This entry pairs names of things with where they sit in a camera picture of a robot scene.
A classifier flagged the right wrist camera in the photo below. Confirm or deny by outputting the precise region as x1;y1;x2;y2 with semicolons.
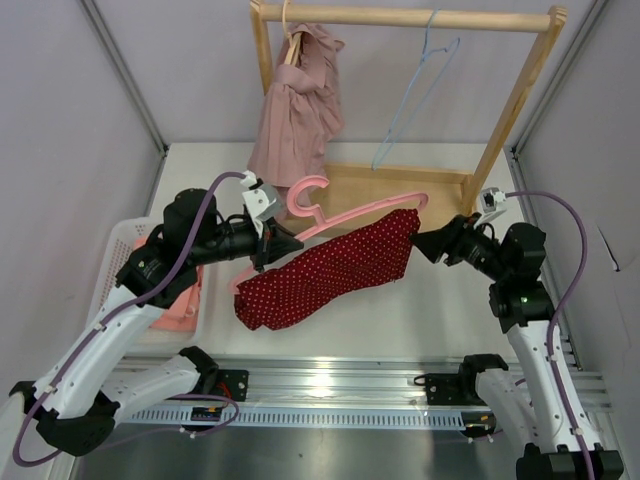
476;187;507;225

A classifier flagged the white plastic basket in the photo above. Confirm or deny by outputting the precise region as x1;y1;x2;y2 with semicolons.
87;218;206;359

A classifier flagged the salmon pink cloth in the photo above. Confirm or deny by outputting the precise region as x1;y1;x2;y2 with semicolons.
150;267;203;333

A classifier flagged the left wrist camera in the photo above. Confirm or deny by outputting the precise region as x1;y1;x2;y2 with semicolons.
240;170;284;238

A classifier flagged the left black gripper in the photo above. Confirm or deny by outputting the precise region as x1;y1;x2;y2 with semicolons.
189;216;303;272

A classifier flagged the wooden clothes rack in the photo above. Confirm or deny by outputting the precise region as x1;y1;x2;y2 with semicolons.
249;1;568;226

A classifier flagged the beige plastic hanger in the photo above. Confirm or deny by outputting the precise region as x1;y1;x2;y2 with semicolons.
281;0;302;66

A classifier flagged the red polka dot cloth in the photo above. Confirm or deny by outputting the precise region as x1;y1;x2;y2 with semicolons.
234;209;421;331

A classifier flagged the pink skirt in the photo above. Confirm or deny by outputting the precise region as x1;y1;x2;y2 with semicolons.
248;23;344;189

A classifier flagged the pink plastic hanger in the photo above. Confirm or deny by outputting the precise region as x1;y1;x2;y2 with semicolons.
228;175;431;294

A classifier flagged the aluminium mounting rail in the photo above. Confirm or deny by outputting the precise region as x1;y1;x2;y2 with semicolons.
114;354;614;431

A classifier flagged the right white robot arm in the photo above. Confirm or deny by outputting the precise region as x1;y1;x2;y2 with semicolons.
411;214;624;479

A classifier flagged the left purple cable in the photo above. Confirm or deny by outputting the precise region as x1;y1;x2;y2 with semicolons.
12;171;261;466

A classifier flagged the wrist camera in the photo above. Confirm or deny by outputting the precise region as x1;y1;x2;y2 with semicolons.
240;170;284;238
476;187;507;225

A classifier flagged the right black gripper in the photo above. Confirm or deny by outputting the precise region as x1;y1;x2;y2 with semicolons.
408;212;510;282

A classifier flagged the blue plastic hanger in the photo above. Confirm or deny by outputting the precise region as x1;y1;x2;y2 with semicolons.
370;7;462;171

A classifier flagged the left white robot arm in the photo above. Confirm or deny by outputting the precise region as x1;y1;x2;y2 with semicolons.
12;185;303;457

